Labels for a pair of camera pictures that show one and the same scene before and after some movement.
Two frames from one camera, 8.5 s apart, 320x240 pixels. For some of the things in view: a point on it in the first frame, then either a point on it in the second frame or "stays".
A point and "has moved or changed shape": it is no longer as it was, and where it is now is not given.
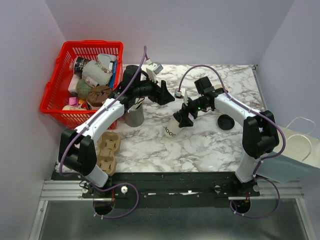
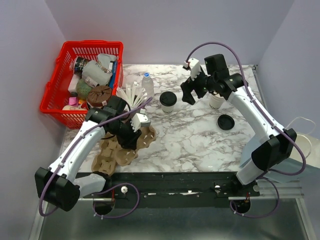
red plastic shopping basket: x=56 y=93 stays
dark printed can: x=78 y=66 stays
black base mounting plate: x=207 y=190 stays
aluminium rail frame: x=71 y=190 stays
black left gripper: x=160 y=95 -> x=130 y=142
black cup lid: x=177 y=116 has moved or changed shape
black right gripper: x=185 y=121 -> x=187 y=86
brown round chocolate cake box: x=97 y=95 stays
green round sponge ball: x=82 y=88 stays
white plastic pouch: x=98 y=70 stays
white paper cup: x=171 y=127 -> x=167 y=109
